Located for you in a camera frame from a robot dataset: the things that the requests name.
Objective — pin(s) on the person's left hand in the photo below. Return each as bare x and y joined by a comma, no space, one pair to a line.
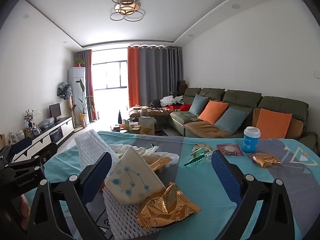
23,206

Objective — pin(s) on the white foam net sleeve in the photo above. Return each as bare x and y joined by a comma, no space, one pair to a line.
120,212
87,145

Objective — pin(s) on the dark bottle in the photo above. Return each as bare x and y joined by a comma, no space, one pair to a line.
120,118

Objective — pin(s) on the teal patterned tablecloth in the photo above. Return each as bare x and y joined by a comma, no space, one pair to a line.
190,190

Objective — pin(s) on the small green potted plant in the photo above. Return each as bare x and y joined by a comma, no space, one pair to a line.
78,62

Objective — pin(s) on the clear wrapper green serrated edges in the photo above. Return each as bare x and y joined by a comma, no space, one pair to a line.
197,156

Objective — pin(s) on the blue cushion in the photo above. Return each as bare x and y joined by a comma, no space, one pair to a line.
197,105
231,121

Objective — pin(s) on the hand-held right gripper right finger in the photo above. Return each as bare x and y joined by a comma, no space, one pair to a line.
223,175

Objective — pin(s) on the gold snack packet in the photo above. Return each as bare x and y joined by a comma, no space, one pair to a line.
266,160

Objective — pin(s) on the brown paper bag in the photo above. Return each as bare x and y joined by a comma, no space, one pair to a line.
146,126

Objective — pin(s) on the blue white ceramic jar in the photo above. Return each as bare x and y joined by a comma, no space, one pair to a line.
36,130

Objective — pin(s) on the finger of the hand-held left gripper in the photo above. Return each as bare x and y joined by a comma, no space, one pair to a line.
30,146
25,166

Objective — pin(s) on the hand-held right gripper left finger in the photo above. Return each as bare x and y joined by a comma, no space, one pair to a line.
96,177

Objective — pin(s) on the large gold foil wrapper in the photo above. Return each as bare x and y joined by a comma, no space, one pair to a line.
167,205

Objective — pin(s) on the brown blanket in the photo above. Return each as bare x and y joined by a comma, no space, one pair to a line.
152,111

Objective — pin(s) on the grey orange striped curtain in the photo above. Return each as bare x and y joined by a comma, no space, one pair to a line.
87,80

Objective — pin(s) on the gold picture frame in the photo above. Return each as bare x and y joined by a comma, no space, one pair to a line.
28,132

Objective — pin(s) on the white clothes pile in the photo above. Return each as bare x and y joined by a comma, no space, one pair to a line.
170,101

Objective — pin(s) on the small orange foil wrapper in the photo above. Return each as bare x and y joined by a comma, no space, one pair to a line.
160,164

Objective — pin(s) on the brown sofa seat pad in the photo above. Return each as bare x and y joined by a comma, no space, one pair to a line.
205,128

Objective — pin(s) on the dark coffee table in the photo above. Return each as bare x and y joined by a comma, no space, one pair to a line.
161,132

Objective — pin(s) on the tall leafy potted plant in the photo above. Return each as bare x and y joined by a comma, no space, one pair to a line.
87,102

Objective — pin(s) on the clear plastic bag bundle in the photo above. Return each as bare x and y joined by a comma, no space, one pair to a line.
47,123

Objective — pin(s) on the white tissue packet blue dots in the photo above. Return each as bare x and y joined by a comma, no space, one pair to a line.
132,177

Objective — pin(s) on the orange cushion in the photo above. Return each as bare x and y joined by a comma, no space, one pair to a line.
273,123
212,112

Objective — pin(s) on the green sectional sofa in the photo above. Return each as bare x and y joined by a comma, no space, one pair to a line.
240,97

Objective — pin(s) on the blue paper cup white lid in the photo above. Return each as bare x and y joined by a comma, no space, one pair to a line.
250,142

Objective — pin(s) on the ship model clear case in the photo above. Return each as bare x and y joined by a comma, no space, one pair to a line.
12,138

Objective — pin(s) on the yellow dried bouquet vase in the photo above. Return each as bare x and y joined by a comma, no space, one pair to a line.
82,117

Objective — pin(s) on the bonsai in blue vase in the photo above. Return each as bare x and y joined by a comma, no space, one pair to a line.
29,118

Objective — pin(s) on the maroon snack packet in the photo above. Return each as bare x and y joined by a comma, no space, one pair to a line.
230,150

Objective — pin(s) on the white floor air conditioner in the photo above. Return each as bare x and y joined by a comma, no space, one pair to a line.
75,85

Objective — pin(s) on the white black TV cabinet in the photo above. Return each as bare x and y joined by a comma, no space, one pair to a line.
65,127

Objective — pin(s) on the black framed window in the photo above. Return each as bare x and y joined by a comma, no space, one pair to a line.
115,76

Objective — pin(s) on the black computer monitor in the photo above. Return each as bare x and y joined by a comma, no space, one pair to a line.
55,110

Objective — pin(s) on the yellow printed box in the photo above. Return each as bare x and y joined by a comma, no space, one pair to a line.
2,140

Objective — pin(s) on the white lidded ceramic jar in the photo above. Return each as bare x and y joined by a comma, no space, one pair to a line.
20,135

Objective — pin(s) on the white wall switch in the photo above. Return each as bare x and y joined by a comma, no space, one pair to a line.
317,75

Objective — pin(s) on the red clothes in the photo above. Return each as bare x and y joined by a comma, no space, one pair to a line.
185,107

